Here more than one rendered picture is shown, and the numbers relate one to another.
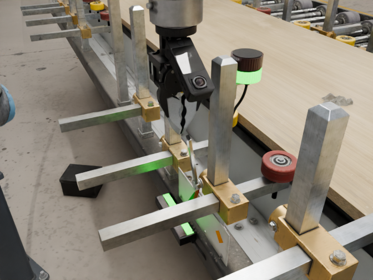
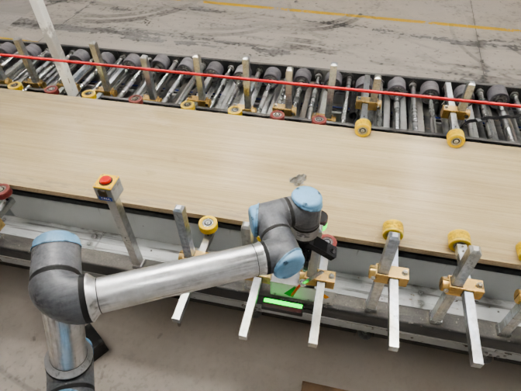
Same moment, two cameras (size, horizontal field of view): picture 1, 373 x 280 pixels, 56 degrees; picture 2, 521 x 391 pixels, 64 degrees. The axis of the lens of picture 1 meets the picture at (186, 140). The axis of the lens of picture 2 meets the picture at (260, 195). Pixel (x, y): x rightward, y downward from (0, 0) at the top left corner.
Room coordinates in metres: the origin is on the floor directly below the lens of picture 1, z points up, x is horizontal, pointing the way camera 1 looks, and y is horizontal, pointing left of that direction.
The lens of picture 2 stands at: (0.20, 0.74, 2.24)
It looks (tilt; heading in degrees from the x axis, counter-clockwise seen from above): 46 degrees down; 309
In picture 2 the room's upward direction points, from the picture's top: 2 degrees counter-clockwise
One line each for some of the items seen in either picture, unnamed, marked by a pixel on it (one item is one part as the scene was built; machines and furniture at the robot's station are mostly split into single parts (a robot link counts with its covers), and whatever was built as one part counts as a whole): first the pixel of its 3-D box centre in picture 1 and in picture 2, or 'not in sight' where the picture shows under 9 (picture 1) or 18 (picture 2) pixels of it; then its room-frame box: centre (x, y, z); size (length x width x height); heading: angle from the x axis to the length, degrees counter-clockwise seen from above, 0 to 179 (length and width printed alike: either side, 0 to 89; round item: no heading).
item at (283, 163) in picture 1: (277, 178); (326, 249); (0.63, -0.21, 0.85); 0.08 x 0.08 x 0.11
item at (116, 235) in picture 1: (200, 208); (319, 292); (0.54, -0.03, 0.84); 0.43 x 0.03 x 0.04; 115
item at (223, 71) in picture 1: (218, 164); (312, 267); (0.61, -0.07, 0.91); 0.03 x 0.03 x 0.48; 25
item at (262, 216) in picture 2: not in sight; (270, 219); (0.66, 0.12, 1.32); 0.12 x 0.12 x 0.09; 56
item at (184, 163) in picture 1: (176, 151); (255, 272); (0.81, 0.03, 0.80); 0.13 x 0.06 x 0.05; 25
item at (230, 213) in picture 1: (222, 193); (317, 277); (0.59, -0.08, 0.85); 0.13 x 0.06 x 0.05; 25
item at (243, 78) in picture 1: (245, 71); not in sight; (0.63, -0.11, 1.11); 0.06 x 0.06 x 0.02
